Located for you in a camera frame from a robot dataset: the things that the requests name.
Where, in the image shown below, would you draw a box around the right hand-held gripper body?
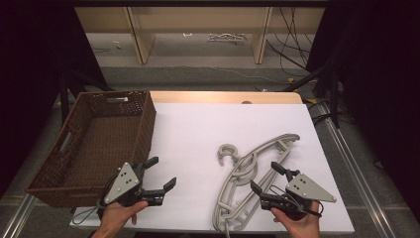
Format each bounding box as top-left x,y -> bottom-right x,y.
260,169 -> 338,221

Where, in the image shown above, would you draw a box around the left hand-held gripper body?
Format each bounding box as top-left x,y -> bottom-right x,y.
98,161 -> 165,208

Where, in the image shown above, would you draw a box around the brown woven basket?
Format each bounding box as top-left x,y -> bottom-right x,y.
25,90 -> 158,209

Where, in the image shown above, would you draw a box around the person's left hand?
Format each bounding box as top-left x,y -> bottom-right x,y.
93,199 -> 150,238

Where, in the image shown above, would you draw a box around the person's right hand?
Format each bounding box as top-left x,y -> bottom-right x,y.
269,200 -> 322,238

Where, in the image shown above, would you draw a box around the white table sheet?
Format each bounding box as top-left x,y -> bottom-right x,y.
69,102 -> 356,236

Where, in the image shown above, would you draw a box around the beige wooden shelf unit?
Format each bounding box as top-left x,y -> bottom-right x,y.
74,6 -> 327,65

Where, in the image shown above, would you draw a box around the white plastic parts on floor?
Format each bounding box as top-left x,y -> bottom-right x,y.
207,32 -> 248,45

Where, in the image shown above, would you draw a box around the left gripper grey cable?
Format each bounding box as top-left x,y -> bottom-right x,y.
71,201 -> 103,226

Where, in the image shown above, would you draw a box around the aluminium floor rail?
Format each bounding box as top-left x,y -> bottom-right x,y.
315,101 -> 399,238
0,192 -> 38,238

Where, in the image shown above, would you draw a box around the bundle of black floor cables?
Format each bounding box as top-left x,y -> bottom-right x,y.
265,6 -> 315,78

